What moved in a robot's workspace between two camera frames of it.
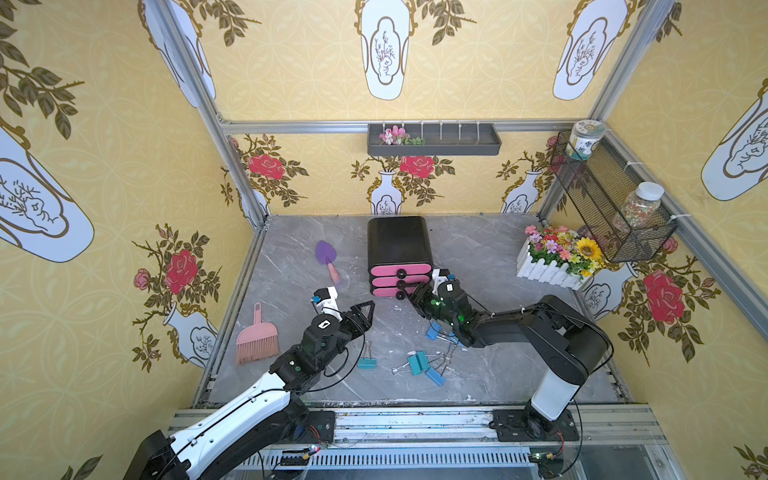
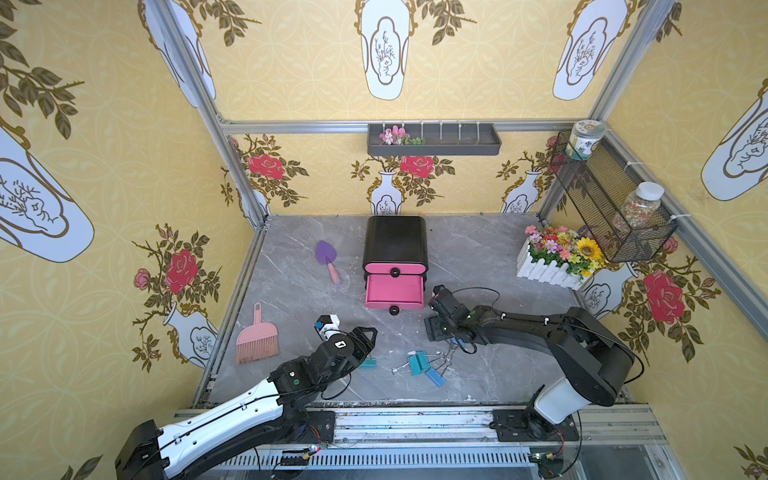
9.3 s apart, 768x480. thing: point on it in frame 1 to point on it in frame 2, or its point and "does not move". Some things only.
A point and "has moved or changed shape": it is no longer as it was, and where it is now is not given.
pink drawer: [410, 281] has moved or changed shape
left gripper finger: [358, 318] to [365, 338]
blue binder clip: [455, 339] does not move
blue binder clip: [434, 375] does not move
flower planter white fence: [558, 256] does not move
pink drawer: [400, 270] does not move
